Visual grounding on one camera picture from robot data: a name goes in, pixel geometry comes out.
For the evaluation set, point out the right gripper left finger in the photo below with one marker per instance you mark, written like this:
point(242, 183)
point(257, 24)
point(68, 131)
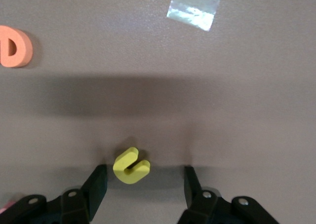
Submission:
point(95, 194)

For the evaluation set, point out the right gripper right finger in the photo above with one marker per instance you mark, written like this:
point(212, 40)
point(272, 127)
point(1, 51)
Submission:
point(195, 199)

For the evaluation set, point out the yellow foam letter n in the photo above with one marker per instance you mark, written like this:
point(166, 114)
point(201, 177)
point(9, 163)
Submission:
point(121, 167)

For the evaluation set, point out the orange foam letter e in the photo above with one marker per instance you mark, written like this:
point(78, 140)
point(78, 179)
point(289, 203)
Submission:
point(23, 48)

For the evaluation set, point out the clear tape patch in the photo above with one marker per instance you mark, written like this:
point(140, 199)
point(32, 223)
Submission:
point(193, 9)

